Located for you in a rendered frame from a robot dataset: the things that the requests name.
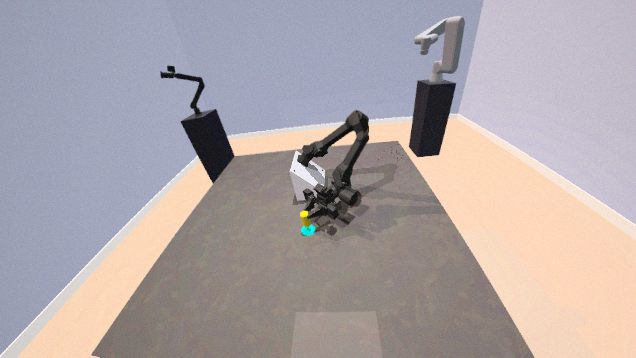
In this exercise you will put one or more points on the yellow cylinder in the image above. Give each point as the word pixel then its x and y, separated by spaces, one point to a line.
pixel 306 222

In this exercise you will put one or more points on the cyan circle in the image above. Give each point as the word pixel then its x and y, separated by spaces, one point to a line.
pixel 308 231

